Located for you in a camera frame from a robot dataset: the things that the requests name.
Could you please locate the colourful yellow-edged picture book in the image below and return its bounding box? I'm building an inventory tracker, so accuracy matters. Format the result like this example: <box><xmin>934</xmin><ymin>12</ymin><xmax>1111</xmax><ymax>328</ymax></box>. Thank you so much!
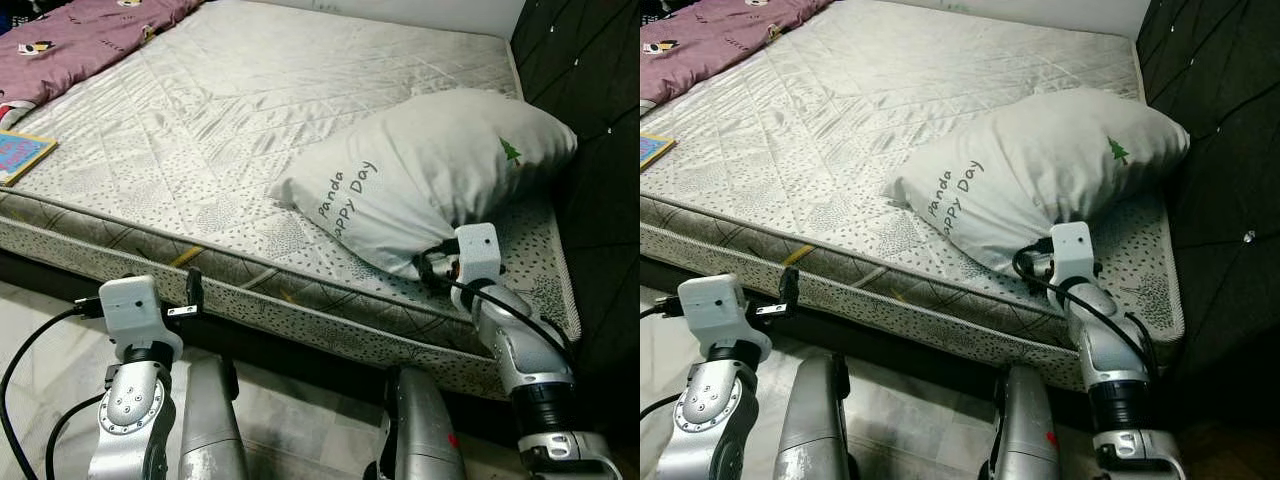
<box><xmin>640</xmin><ymin>132</ymin><xmax>680</xmax><ymax>172</ymax></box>
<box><xmin>0</xmin><ymin>128</ymin><xmax>60</xmax><ymax>189</ymax></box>

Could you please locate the short black left arm cable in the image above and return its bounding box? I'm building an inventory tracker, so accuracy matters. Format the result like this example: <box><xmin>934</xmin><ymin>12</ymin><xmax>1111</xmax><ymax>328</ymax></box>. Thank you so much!
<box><xmin>640</xmin><ymin>394</ymin><xmax>688</xmax><ymax>423</ymax></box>
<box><xmin>44</xmin><ymin>394</ymin><xmax>108</xmax><ymax>480</ymax></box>

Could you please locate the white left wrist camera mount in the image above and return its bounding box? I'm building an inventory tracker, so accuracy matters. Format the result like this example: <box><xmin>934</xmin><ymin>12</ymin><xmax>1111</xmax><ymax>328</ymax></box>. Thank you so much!
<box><xmin>678</xmin><ymin>275</ymin><xmax>762</xmax><ymax>352</ymax></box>
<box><xmin>98</xmin><ymin>276</ymin><xmax>182</xmax><ymax>352</ymax></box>

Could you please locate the white pillow with lettering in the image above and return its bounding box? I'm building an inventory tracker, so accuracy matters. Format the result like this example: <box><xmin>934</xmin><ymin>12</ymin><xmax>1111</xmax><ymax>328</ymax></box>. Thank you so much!
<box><xmin>882</xmin><ymin>88</ymin><xmax>1192</xmax><ymax>277</ymax></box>
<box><xmin>268</xmin><ymin>88</ymin><xmax>580</xmax><ymax>282</ymax></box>

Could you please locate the pink cartoon print blanket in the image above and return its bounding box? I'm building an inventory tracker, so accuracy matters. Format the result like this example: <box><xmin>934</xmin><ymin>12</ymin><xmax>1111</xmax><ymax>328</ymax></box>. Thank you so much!
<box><xmin>0</xmin><ymin>0</ymin><xmax>207</xmax><ymax>127</ymax></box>
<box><xmin>640</xmin><ymin>0</ymin><xmax>834</xmax><ymax>110</ymax></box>

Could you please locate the long black left arm cable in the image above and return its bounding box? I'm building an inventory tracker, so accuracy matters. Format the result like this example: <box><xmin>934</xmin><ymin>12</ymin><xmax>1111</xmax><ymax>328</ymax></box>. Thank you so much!
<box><xmin>0</xmin><ymin>295</ymin><xmax>103</xmax><ymax>480</ymax></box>
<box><xmin>640</xmin><ymin>294</ymin><xmax>688</xmax><ymax>321</ymax></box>

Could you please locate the silver robot leg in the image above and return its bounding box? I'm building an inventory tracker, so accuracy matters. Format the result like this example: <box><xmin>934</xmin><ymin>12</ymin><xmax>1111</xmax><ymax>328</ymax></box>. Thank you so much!
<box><xmin>775</xmin><ymin>352</ymin><xmax>857</xmax><ymax>480</ymax></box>
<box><xmin>985</xmin><ymin>362</ymin><xmax>1062</xmax><ymax>480</ymax></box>
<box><xmin>365</xmin><ymin>365</ymin><xmax>467</xmax><ymax>480</ymax></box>
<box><xmin>178</xmin><ymin>355</ymin><xmax>252</xmax><ymax>480</ymax></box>

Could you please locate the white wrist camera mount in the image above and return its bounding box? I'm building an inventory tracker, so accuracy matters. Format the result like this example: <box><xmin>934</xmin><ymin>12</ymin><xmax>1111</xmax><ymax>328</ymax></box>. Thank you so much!
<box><xmin>452</xmin><ymin>223</ymin><xmax>504</xmax><ymax>292</ymax></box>
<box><xmin>678</xmin><ymin>275</ymin><xmax>762</xmax><ymax>352</ymax></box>
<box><xmin>98</xmin><ymin>276</ymin><xmax>182</xmax><ymax>352</ymax></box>
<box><xmin>1050</xmin><ymin>222</ymin><xmax>1097</xmax><ymax>287</ymax></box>

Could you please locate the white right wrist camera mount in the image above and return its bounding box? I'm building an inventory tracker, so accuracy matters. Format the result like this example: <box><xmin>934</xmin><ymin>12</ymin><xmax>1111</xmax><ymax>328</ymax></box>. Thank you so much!
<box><xmin>452</xmin><ymin>223</ymin><xmax>504</xmax><ymax>292</ymax></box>
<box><xmin>1050</xmin><ymin>222</ymin><xmax>1097</xmax><ymax>287</ymax></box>

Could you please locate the dark tufted headboard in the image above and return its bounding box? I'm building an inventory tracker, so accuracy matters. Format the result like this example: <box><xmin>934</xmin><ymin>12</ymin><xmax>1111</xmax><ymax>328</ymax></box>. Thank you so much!
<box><xmin>1135</xmin><ymin>0</ymin><xmax>1280</xmax><ymax>403</ymax></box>
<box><xmin>510</xmin><ymin>0</ymin><xmax>641</xmax><ymax>383</ymax></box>

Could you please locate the beige quilted mattress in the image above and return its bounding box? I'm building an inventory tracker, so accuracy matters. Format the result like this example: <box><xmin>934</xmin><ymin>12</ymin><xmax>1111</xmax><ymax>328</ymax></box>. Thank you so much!
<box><xmin>0</xmin><ymin>0</ymin><xmax>584</xmax><ymax>401</ymax></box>
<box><xmin>640</xmin><ymin>0</ymin><xmax>1187</xmax><ymax>393</ymax></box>

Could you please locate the silver left robot leg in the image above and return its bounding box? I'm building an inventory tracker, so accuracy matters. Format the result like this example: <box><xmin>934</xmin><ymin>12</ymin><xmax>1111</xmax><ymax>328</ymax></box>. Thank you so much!
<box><xmin>775</xmin><ymin>352</ymin><xmax>857</xmax><ymax>480</ymax></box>
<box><xmin>178</xmin><ymin>355</ymin><xmax>252</xmax><ymax>480</ymax></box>

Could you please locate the silver right robot leg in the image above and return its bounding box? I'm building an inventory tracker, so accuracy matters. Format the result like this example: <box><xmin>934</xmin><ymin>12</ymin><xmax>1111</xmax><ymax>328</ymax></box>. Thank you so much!
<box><xmin>365</xmin><ymin>365</ymin><xmax>467</xmax><ymax>480</ymax></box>
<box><xmin>985</xmin><ymin>362</ymin><xmax>1062</xmax><ymax>480</ymax></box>

